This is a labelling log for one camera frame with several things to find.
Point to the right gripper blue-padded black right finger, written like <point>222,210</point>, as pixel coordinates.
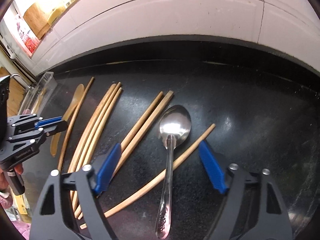
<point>252,207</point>

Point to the person's left hand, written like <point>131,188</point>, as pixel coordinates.
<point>13,175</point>

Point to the wooden spatula spoon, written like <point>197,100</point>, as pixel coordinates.
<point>74,102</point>

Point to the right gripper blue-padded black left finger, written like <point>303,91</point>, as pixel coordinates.
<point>54,216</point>

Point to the clear plastic utensil tray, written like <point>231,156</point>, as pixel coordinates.
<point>37,96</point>

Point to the yellow sponge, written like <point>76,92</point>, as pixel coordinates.
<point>55,14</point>

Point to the square-tip wooden chopstick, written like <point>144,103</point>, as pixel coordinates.
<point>144,129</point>

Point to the round-tip wooden chopstick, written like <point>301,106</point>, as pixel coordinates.
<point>140,122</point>

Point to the stainless steel spoon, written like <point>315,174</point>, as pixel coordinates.
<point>174,128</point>

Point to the metal sink faucet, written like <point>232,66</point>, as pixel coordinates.
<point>20,80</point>

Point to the red printed package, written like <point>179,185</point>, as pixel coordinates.
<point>27,36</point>

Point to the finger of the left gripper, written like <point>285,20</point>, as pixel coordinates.
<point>53,128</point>
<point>51,122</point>

